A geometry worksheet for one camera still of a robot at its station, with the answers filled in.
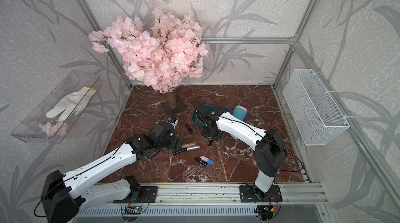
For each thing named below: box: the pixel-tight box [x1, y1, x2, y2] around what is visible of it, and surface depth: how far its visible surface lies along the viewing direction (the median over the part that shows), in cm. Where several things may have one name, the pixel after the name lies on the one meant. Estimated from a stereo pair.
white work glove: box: [45, 86, 98, 122], surface depth 68 cm
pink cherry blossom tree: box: [88, 0, 210, 115], surface depth 67 cm
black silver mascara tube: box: [172, 145, 201, 156], surface depth 88 cm
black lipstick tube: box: [194, 156, 208, 167], surface depth 84 cm
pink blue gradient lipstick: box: [200, 155, 215, 166], surface depth 85 cm
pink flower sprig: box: [38, 122, 69, 138], surface depth 60 cm
